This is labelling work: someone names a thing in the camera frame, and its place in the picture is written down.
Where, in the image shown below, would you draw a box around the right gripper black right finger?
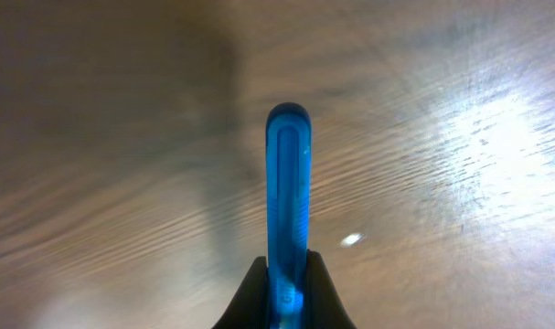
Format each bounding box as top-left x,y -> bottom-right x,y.
304,250 -> 356,329

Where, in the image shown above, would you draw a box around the blue disposable razor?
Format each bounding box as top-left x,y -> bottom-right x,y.
265,102 -> 312,329

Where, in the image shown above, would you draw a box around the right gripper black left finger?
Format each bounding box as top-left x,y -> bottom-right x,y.
213,256 -> 269,329

